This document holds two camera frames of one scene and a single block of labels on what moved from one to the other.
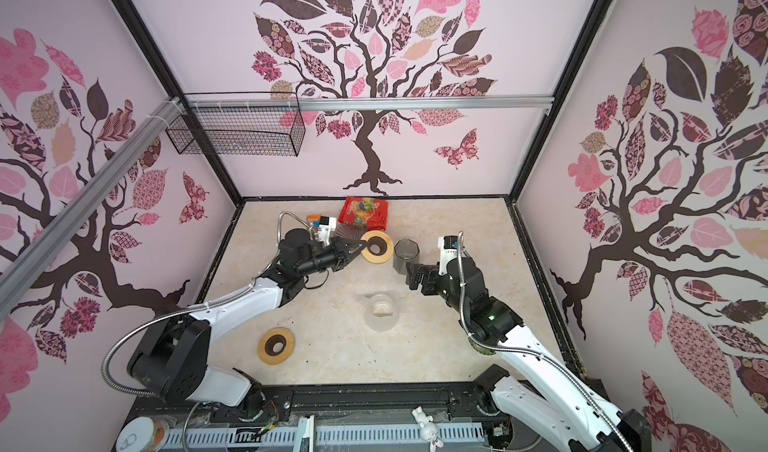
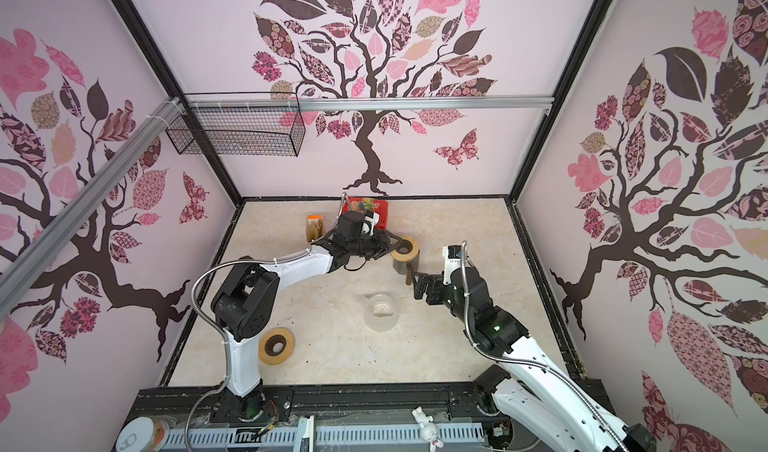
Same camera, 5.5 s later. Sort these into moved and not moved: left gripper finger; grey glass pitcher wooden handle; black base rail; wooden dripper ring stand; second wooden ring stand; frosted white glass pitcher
Moved: left gripper finger; wooden dripper ring stand
Not moved: black base rail; grey glass pitcher wooden handle; second wooden ring stand; frosted white glass pitcher
